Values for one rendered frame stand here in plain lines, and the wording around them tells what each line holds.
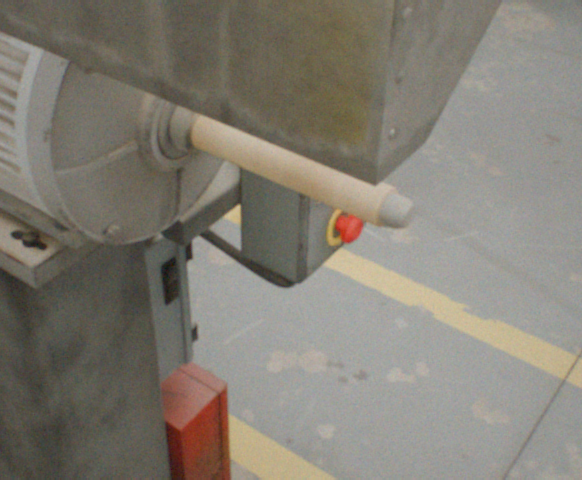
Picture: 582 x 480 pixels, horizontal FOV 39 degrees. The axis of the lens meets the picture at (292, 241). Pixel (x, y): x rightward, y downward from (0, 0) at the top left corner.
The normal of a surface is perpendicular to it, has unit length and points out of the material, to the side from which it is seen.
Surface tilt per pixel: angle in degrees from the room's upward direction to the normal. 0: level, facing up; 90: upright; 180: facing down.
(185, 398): 0
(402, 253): 0
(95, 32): 90
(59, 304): 90
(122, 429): 90
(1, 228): 0
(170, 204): 98
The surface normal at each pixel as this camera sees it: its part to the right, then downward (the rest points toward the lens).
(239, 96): -0.58, 0.50
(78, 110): 0.47, 0.40
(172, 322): 0.81, 0.38
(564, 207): 0.03, -0.78
